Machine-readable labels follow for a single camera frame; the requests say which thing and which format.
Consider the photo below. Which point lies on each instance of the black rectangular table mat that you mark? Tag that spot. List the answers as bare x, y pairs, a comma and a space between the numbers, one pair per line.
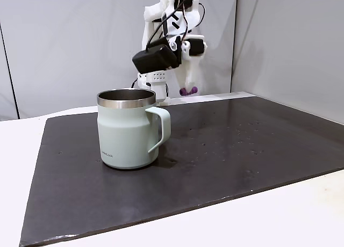
188, 161

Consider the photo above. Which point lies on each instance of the pale green steel-rimmed mug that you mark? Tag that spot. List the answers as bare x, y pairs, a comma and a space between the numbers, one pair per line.
126, 129

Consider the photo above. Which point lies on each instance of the black camera box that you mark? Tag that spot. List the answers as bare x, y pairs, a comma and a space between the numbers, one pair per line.
156, 58

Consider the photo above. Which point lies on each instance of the purple ribbed foam pen grip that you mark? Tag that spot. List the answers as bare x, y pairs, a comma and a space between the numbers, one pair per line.
188, 91

